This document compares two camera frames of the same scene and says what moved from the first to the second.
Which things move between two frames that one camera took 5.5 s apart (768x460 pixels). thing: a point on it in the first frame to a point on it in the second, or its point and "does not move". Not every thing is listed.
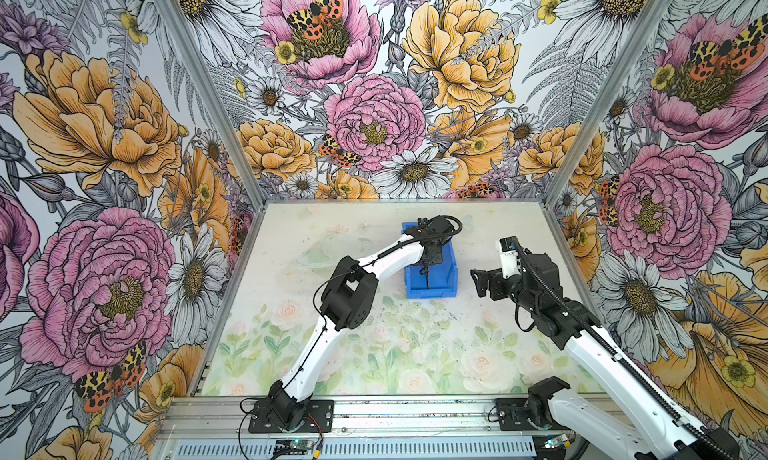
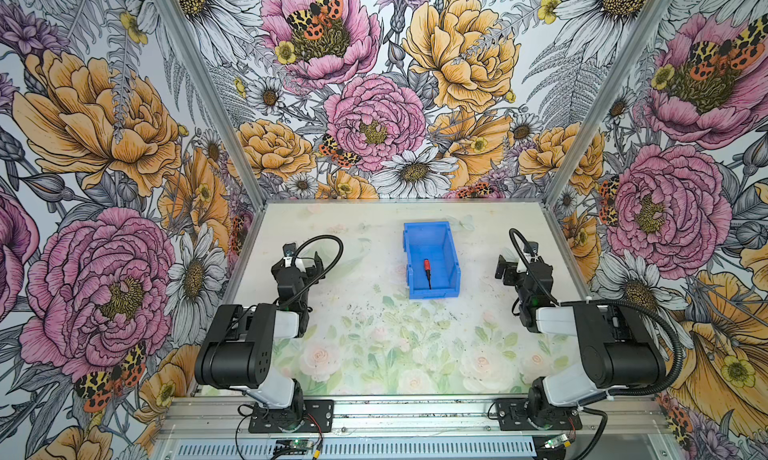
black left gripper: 437,258 to 315,271
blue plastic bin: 442,277 does not move
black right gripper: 496,278 to 511,270
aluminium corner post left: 205,75 does not move
